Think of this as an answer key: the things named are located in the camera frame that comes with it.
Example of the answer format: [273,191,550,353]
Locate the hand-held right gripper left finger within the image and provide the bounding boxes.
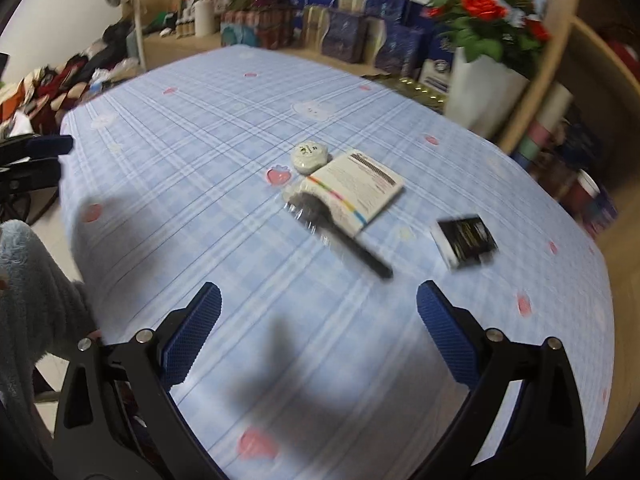
[52,281,223,480]

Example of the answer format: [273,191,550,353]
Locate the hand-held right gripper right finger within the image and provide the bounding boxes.
[416,280,586,480]

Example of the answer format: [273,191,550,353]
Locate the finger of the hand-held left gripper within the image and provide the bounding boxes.
[0,135,74,158]
[0,157,62,191]

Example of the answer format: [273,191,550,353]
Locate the small black packet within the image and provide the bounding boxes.
[430,214,501,270]

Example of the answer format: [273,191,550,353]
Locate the white card packet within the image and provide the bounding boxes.
[307,151,405,235]

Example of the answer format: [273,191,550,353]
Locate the small round white pack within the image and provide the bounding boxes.
[292,141,329,176]

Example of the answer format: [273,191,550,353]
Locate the person's left forearm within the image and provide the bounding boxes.
[0,220,103,411]

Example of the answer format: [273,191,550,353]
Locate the pile of clothes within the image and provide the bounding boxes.
[0,22,141,136]

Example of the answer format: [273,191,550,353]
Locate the low wooden cabinet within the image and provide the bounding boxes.
[142,30,391,78]

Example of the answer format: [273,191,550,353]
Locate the red paper cup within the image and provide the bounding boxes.
[570,169,601,216]

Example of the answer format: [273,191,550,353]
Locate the small purple blue box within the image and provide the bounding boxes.
[592,187,619,233]

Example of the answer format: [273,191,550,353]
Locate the white ribbed vase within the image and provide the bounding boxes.
[194,0,217,37]

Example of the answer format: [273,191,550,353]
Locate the blue cartoon gift bag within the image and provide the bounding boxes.
[550,115,606,171]

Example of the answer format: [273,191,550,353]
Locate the stack of pastel cups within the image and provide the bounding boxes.
[512,82,573,171]

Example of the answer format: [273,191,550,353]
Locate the decorated tin box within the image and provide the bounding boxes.
[220,5,296,51]

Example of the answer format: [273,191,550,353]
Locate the gold leaf tray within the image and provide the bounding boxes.
[365,75,448,111]

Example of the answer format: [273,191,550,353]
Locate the blue white carton box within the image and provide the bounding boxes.
[417,37,456,96]

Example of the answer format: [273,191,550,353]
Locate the wooden shelf unit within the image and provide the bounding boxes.
[495,0,640,271]

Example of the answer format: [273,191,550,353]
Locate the red roses in white pot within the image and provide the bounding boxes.
[425,0,553,138]

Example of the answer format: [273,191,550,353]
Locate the dark blue box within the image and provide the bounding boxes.
[405,0,436,31]

